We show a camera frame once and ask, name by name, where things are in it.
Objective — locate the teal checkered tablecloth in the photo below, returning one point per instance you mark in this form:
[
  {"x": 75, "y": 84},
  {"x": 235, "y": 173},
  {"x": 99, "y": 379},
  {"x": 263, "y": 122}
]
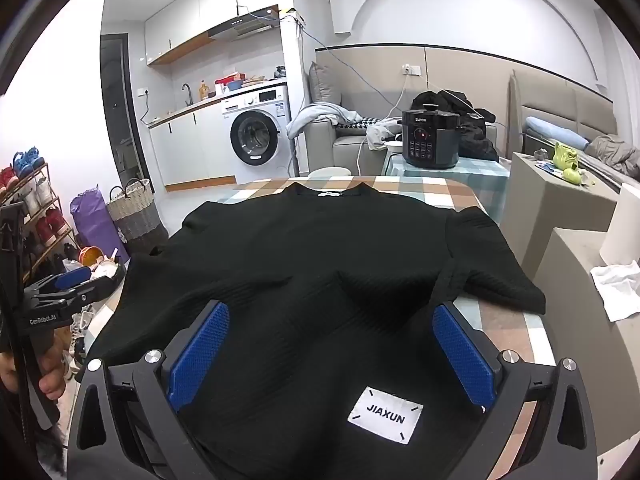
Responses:
[{"x": 450, "y": 176}]

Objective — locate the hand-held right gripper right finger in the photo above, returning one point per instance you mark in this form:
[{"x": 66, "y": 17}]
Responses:
[{"x": 460, "y": 355}]

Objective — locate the grey brown duvet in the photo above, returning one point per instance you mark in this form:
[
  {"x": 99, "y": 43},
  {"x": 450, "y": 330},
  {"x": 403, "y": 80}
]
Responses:
[{"x": 615, "y": 152}]

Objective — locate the black jacket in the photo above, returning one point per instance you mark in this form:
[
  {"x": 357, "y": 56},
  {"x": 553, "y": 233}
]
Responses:
[{"x": 475, "y": 140}]

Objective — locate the beige sofa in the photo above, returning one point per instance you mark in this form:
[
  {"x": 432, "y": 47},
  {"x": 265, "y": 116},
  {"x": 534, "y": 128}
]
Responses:
[{"x": 550, "y": 95}]

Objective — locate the houndstooth cushion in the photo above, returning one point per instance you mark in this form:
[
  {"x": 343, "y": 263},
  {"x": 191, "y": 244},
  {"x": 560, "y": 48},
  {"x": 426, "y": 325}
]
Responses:
[{"x": 367, "y": 121}]

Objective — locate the black pressure cooker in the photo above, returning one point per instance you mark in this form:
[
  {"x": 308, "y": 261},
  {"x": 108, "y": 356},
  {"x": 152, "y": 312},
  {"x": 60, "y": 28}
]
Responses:
[{"x": 430, "y": 140}]

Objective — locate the yellow bottle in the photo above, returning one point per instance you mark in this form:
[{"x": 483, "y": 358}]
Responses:
[{"x": 203, "y": 91}]

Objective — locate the brown blue checkered tablecloth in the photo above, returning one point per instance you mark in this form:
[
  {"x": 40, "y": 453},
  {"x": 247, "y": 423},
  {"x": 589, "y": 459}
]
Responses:
[{"x": 505, "y": 325}]

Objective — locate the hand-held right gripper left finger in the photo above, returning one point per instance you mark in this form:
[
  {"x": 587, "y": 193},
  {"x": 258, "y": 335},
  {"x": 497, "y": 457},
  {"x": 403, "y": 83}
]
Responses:
[{"x": 200, "y": 355}]

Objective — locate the orange bowl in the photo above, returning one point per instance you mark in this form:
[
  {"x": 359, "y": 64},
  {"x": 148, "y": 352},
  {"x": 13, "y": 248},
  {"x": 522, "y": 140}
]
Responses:
[{"x": 90, "y": 256}]

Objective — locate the grey curved counter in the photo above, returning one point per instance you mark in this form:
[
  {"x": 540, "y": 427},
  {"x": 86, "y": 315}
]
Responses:
[{"x": 575, "y": 310}]

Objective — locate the person's left hand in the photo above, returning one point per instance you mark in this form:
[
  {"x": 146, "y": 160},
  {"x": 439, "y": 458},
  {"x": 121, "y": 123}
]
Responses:
[{"x": 52, "y": 377}]

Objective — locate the white bowl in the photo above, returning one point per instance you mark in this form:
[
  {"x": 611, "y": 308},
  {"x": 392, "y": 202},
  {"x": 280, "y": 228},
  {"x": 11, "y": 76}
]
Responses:
[{"x": 394, "y": 144}]

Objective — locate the white washing machine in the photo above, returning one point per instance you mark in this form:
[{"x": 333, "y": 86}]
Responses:
[{"x": 260, "y": 135}]

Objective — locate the white wall cabinets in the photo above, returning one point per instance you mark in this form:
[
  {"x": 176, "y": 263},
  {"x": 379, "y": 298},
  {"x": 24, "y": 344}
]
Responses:
[{"x": 190, "y": 15}]

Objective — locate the white wall socket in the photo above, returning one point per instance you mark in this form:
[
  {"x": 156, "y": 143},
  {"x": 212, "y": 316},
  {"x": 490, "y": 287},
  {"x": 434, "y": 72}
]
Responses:
[{"x": 412, "y": 69}]

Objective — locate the red box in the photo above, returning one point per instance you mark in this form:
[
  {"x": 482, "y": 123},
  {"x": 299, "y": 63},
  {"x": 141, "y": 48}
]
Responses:
[{"x": 229, "y": 79}]

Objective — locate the light grey blanket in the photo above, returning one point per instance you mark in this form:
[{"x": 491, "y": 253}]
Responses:
[{"x": 320, "y": 112}]

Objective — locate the black knit sweater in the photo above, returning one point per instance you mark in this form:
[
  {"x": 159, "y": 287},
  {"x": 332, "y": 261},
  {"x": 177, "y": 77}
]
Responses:
[{"x": 320, "y": 270}]

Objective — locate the green toy figure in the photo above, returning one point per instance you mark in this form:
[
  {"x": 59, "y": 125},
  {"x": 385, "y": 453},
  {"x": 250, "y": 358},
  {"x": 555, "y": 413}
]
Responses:
[{"x": 565, "y": 157}]

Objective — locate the white crumpled garment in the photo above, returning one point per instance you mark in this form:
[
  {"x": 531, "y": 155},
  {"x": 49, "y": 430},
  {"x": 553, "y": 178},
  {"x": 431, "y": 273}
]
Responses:
[{"x": 380, "y": 132}]

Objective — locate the purple bag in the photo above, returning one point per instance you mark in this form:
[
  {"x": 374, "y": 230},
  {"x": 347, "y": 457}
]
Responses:
[{"x": 90, "y": 220}]

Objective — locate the white base cabinets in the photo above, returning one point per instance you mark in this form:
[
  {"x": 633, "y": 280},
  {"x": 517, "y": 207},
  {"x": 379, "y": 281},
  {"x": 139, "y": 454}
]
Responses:
[{"x": 200, "y": 145}]

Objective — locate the kitchen faucet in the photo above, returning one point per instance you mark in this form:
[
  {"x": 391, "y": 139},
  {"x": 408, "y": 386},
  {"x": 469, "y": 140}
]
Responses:
[{"x": 187, "y": 91}]

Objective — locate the grey cushion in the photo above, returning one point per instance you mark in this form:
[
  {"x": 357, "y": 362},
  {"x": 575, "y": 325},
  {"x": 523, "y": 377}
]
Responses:
[{"x": 322, "y": 85}]

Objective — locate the white cloth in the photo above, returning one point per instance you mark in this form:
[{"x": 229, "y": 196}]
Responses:
[{"x": 620, "y": 290}]

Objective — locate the range hood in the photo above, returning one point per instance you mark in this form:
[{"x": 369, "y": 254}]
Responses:
[{"x": 245, "y": 25}]

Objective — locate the blue pillow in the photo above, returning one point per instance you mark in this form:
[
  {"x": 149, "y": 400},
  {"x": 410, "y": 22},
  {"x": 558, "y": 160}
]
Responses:
[{"x": 555, "y": 132}]

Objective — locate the woven laundry basket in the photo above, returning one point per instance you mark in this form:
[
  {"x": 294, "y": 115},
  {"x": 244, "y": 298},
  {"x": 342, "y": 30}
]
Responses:
[{"x": 132, "y": 215}]

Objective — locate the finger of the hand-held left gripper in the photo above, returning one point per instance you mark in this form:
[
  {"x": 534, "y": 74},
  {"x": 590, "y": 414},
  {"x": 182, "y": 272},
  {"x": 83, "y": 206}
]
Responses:
[
  {"x": 100, "y": 287},
  {"x": 72, "y": 277}
]

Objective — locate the white paper towel roll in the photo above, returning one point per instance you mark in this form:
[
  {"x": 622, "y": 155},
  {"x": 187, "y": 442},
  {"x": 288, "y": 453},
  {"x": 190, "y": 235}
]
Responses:
[{"x": 622, "y": 225}]

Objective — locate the grey bedside cabinet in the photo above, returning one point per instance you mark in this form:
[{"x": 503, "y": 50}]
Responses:
[{"x": 550, "y": 210}]

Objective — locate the black door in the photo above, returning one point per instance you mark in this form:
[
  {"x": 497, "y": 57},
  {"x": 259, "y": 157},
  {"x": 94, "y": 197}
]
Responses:
[{"x": 117, "y": 110}]

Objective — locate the grey sofa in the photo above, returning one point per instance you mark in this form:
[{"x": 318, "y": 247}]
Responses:
[{"x": 350, "y": 152}]

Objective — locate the white round stool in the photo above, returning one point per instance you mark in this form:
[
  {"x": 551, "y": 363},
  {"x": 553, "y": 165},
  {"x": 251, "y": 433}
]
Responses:
[{"x": 327, "y": 173}]

